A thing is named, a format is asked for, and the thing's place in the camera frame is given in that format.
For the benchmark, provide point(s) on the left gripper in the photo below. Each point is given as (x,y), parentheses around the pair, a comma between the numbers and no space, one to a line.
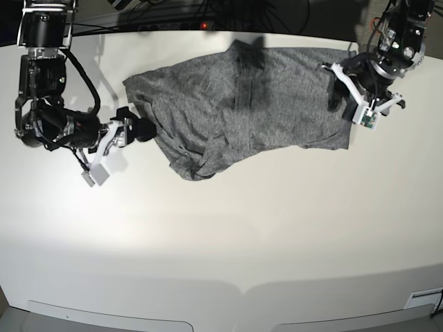
(373,78)

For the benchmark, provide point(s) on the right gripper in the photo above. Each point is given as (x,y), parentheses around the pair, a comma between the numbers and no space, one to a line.
(122,130)

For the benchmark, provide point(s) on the grey long-sleeve T-shirt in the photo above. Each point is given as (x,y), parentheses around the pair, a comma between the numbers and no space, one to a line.
(216,110)

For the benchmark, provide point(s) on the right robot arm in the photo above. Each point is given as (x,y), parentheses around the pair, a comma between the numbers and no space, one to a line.
(41,118)

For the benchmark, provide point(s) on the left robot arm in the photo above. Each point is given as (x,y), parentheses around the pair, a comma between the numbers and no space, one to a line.
(400,48)

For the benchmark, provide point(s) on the white power strip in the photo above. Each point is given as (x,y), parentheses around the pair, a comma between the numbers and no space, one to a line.
(176,25)

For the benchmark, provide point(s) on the white label plate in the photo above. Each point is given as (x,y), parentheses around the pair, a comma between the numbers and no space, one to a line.
(424,297)

